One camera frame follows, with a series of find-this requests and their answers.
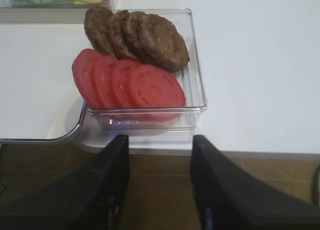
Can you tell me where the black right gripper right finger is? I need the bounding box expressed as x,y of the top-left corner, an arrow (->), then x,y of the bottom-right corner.
190,135 -> 320,230

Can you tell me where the red tomato slice front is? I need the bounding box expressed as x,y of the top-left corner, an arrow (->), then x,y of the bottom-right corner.
128,64 -> 186,108

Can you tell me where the silver metal tray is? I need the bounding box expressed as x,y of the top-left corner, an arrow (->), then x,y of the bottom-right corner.
0,7 -> 113,143

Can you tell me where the clear patty and tomato container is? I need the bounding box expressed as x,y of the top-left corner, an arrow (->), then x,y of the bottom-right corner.
77,8 -> 208,152

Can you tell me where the brown meat patty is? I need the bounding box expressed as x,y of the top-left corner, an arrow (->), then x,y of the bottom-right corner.
137,14 -> 190,72
107,10 -> 138,61
121,11 -> 155,65
84,6 -> 115,56

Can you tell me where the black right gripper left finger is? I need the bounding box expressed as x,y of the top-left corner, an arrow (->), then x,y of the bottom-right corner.
0,135 -> 130,230

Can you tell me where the red tomato slice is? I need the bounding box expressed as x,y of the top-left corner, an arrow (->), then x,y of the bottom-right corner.
72,48 -> 102,109
128,64 -> 186,108
111,59 -> 140,108
92,55 -> 119,109

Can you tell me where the red tomato slice leftmost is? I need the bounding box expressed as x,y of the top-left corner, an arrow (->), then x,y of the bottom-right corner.
72,48 -> 102,109

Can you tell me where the brown meat patty front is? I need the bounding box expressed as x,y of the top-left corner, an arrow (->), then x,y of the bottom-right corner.
137,14 -> 190,72

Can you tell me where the brown meat patty leftmost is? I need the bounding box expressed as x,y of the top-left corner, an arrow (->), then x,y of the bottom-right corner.
84,6 -> 115,56

